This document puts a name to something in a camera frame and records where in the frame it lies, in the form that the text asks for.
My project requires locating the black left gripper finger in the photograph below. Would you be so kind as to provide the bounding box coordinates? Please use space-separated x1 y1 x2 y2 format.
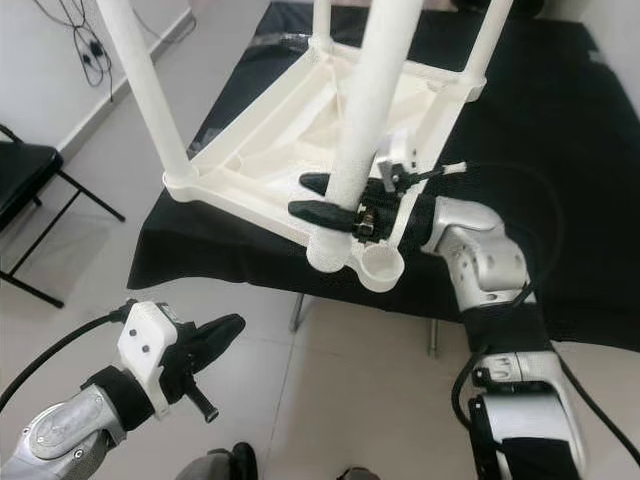
185 316 246 346
180 338 233 379

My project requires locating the clear plastic bag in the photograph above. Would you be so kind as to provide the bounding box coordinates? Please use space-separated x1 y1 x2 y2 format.
240 30 316 61

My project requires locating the black tablecloth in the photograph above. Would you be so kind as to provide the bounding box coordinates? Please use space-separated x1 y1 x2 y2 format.
128 0 640 351

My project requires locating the black folding chair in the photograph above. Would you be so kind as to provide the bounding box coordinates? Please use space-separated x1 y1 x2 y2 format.
0 125 126 309

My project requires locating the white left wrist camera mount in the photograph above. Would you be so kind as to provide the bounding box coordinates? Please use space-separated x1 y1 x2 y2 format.
115 300 187 421

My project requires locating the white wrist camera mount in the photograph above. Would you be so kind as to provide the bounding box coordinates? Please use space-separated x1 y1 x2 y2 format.
115 300 187 421
378 130 423 246

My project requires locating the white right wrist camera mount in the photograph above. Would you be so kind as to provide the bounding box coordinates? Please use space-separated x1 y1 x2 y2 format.
378 130 423 246

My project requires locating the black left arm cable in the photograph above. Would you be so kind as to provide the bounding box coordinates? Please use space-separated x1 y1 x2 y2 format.
0 300 136 411

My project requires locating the thin black wall cable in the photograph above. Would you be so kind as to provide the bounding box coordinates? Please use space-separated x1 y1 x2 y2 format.
35 0 116 91

